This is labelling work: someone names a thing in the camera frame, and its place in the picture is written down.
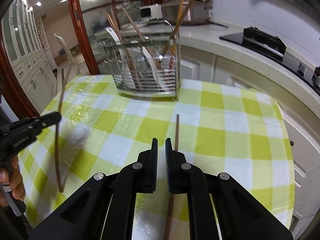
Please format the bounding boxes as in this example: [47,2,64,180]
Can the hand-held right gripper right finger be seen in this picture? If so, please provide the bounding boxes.
[165,138,293,240]

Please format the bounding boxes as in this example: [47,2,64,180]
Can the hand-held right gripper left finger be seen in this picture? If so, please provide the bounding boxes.
[28,138,159,240]

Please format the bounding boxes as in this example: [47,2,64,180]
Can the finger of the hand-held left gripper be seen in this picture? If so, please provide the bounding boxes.
[30,116,62,133]
[0,112,62,133]

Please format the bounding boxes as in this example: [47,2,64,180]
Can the metal wire utensil rack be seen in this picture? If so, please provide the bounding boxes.
[102,19,182,103]

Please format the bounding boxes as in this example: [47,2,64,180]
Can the white speckled soup spoon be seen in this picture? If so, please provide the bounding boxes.
[140,45,166,93]

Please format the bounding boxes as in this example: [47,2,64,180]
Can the white ladle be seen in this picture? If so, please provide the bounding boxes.
[105,26,137,89]

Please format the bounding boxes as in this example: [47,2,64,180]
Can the floral patterned wooden chopstick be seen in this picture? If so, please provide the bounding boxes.
[169,0,186,72]

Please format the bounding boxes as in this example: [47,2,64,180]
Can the person's left hand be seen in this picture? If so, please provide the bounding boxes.
[0,156,26,207]

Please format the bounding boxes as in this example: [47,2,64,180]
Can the green checked tablecloth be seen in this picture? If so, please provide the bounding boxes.
[17,74,296,240]

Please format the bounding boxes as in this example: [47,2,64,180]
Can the cardboard boxes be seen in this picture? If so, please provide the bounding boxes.
[55,47,78,66]

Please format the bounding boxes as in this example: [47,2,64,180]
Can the white dining chair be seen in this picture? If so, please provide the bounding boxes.
[53,32,87,76]

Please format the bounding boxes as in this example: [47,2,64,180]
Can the red framed glass sliding door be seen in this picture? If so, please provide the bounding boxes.
[65,0,166,77]

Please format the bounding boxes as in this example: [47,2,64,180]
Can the white kitchen base cabinet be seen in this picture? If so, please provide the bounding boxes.
[179,44,320,221]

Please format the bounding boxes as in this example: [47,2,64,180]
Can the small white oven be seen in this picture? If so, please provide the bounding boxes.
[139,3,163,21]

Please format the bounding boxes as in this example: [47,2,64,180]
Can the silver cooking pot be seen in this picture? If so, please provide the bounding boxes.
[161,0,213,26]

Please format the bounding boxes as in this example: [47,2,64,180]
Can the black burner cover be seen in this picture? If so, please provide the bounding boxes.
[242,26,287,63]

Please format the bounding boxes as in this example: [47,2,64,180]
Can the black glass cooktop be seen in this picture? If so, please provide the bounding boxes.
[219,33,320,93]

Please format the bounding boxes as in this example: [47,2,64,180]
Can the small metal block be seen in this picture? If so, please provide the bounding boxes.
[297,63,308,77]

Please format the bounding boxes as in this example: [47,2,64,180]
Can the red wooden door frame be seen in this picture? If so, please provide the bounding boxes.
[0,42,38,121]

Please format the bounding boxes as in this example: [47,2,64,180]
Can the white wall cabinet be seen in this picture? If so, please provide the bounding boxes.
[1,0,58,101]

